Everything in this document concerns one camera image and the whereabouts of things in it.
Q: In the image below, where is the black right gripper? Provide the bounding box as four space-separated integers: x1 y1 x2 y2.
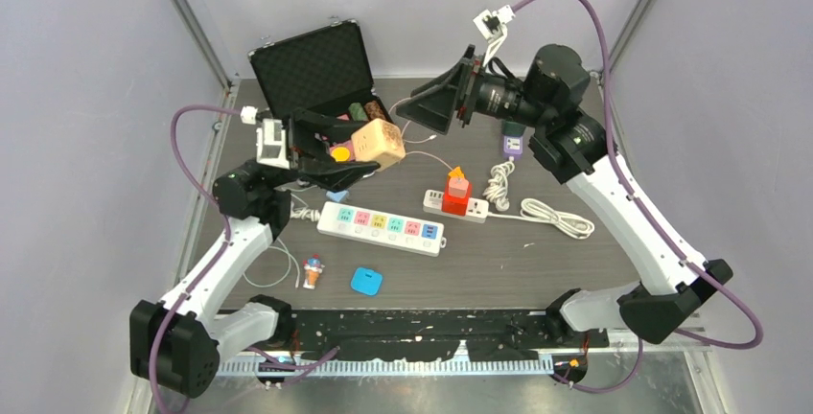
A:
396 47 549 136

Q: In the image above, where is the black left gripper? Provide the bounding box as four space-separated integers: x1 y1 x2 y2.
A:
256 110 380 191

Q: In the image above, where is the light blue charger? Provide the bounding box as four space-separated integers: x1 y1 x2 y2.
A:
326 190 349 203

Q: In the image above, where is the beige cube socket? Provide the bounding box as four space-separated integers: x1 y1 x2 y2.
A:
351 119 406 171

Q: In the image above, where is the pink USB charger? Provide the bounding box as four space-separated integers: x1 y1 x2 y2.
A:
447 176 470 197

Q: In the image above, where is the red cube socket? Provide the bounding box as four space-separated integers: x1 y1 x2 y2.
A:
441 184 471 217

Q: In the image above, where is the blue square case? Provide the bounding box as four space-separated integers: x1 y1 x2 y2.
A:
350 267 383 297

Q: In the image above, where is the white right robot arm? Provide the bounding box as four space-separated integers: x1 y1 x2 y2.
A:
396 44 732 348

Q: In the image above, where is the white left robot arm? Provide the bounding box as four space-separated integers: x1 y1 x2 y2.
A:
129 106 381 405

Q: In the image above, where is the yellow plastic block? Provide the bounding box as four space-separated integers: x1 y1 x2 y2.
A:
448 167 465 179

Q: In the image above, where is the long white colourful power strip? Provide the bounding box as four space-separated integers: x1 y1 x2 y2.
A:
316 201 447 257

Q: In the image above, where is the black poker chip case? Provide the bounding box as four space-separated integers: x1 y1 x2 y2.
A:
248 20 392 128

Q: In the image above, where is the purple power strip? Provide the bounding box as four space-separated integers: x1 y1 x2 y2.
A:
502 134 523 161

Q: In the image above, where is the small white USB power strip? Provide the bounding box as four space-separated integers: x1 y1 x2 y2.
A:
423 190 490 223

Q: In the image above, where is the ice cream toy figure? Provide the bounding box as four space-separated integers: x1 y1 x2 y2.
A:
302 255 324 289

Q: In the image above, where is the pink charging cable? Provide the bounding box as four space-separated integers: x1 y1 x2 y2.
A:
388 97 455 174

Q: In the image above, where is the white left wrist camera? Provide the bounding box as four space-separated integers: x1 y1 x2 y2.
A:
240 105 290 170

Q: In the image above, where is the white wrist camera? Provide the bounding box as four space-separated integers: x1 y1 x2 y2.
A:
240 105 290 170
473 5 515 66

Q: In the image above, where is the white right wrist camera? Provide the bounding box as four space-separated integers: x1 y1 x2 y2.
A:
473 5 515 66

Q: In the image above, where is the white bundled strip cord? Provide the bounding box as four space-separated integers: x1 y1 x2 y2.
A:
482 160 517 213

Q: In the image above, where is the white thin cable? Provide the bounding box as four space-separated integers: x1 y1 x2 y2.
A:
243 240 301 289

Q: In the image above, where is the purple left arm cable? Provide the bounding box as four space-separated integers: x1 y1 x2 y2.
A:
147 103 255 414

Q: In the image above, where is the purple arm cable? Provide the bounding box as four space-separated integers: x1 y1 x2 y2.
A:
147 103 255 414
511 0 765 395

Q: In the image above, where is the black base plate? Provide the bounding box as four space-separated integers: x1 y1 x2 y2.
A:
255 309 610 362

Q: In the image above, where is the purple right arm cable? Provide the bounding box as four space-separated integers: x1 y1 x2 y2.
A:
511 0 765 395

